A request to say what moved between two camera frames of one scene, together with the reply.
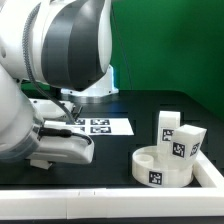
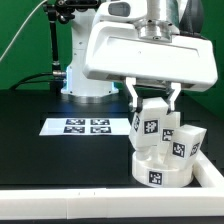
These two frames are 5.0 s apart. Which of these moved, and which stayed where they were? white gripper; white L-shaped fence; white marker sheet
Moved: white gripper
Stayed: white L-shaped fence; white marker sheet
